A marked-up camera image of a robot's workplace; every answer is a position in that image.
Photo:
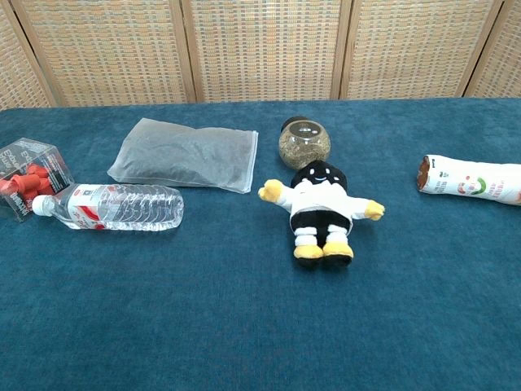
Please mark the black and white plush doll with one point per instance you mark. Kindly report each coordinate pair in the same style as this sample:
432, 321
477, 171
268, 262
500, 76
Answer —
319, 199

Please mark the round glass spice jar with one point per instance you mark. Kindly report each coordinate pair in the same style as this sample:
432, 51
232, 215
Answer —
304, 148

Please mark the translucent bag of dark granules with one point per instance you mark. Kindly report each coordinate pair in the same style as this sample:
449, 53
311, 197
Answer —
185, 156

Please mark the blue velvet table cloth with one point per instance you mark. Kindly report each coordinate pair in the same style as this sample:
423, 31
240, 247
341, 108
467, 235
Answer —
228, 309

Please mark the clear plastic water bottle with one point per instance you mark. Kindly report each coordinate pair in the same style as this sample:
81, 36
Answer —
122, 205

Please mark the woven wooden folding screen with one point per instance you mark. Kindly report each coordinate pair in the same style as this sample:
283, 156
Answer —
260, 49

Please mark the white wrapped sausage roll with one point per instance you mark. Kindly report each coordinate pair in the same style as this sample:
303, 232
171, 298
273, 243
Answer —
472, 181

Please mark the clear box of red plugs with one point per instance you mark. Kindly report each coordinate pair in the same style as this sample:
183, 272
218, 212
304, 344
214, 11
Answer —
28, 175

